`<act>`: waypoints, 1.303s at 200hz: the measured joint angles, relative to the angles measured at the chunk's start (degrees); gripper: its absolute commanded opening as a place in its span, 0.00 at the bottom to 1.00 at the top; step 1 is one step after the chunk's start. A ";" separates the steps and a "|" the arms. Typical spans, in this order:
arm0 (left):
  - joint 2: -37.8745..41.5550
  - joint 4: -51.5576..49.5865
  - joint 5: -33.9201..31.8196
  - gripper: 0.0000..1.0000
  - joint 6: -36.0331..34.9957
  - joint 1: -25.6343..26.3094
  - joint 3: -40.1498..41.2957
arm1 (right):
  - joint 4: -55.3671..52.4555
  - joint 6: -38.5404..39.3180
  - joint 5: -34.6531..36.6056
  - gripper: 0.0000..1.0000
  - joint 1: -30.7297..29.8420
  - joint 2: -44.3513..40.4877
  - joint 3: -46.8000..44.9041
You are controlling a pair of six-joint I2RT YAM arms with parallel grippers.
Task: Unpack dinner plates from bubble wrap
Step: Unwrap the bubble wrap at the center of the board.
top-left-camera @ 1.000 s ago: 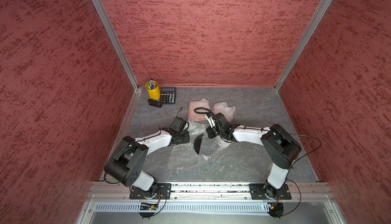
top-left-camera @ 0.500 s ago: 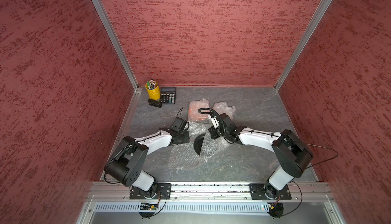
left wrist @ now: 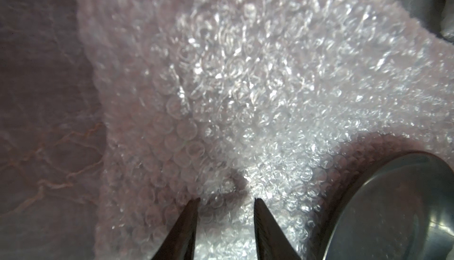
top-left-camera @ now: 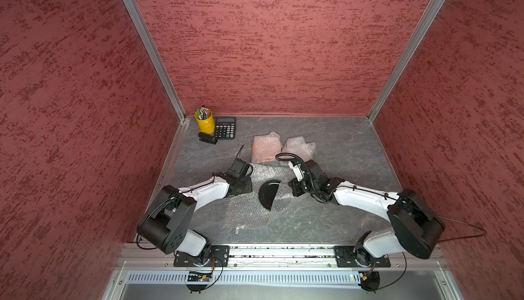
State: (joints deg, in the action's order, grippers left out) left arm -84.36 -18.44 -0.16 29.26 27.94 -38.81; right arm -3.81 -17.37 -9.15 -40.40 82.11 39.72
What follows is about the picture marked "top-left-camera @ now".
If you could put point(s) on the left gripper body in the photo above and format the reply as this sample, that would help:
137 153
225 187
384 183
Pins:
245 186

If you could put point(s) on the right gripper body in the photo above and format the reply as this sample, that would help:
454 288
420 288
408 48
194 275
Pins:
300 187

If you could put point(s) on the black dinner plate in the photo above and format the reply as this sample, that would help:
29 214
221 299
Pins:
267 193

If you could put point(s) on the clear bubble wrap sheet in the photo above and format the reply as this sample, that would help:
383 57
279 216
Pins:
246 211

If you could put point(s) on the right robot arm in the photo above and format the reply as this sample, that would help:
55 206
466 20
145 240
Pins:
415 228

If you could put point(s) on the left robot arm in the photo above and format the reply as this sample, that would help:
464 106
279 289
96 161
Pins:
166 223

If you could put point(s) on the bubble wrapped pink plate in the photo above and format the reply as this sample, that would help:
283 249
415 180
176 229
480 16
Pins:
298 146

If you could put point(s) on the bubble wrapped orange plate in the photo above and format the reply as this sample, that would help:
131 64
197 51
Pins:
265 148

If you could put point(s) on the black stapler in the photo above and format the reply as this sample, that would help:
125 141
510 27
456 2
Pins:
207 138

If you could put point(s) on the black calculator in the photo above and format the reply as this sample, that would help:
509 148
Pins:
225 128

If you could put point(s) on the yellow pen cup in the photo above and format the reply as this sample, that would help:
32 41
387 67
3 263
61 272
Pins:
206 126

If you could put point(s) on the pens in cup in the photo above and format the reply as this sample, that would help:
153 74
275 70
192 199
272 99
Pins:
203 113

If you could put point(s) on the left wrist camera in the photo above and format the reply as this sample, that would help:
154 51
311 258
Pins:
240 169

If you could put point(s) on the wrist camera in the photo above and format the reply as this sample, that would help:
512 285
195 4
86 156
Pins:
300 169
240 169

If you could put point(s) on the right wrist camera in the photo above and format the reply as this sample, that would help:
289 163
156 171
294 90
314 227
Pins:
300 169

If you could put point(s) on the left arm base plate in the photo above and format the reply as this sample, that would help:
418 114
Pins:
211 254

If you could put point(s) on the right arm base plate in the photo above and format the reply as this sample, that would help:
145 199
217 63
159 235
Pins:
348 257

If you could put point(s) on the perforated cable duct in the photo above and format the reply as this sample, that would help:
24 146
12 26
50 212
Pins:
335 279

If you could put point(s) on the aluminium front rail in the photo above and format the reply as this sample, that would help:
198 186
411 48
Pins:
284 256

